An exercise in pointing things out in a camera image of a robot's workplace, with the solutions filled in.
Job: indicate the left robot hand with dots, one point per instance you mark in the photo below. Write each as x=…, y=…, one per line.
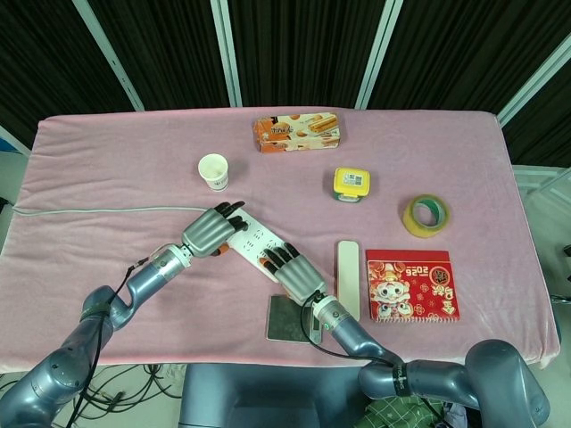
x=206, y=232

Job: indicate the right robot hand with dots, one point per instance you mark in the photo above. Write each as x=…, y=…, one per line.
x=296, y=272

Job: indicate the white power strip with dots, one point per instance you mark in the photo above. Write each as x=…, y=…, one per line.
x=255, y=244

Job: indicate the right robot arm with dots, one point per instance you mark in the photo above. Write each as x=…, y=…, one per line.
x=419, y=365

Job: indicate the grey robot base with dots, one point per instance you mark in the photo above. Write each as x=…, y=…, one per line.
x=267, y=397

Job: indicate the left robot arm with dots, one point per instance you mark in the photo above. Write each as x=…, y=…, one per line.
x=85, y=330

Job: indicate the silver digital scale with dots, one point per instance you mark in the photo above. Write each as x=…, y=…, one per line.
x=285, y=321

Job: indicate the cream oblong case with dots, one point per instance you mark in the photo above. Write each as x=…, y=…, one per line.
x=348, y=278

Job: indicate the white paper cup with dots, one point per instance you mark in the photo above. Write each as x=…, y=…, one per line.
x=213, y=172

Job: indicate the pink table cloth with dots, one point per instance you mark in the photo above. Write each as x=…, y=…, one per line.
x=134, y=285

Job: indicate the yellow lidded green jar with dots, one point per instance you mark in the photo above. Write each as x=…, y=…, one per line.
x=352, y=183

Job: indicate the orange biscuit box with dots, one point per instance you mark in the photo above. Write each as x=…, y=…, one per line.
x=296, y=132

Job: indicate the yellow tape roll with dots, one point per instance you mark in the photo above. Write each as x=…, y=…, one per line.
x=427, y=215

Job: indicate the green checked cloth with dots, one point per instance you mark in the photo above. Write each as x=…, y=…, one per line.
x=397, y=412

